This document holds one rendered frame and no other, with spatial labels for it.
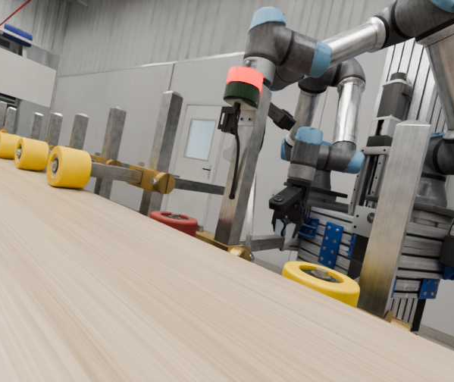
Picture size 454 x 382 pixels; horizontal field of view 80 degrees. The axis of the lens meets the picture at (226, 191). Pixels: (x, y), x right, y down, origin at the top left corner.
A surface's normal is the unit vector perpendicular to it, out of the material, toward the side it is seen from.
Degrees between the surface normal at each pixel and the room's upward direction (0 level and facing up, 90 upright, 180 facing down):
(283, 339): 0
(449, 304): 90
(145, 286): 0
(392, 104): 90
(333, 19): 90
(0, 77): 90
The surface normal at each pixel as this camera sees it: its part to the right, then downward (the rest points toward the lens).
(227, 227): -0.62, -0.10
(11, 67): 0.76, 0.19
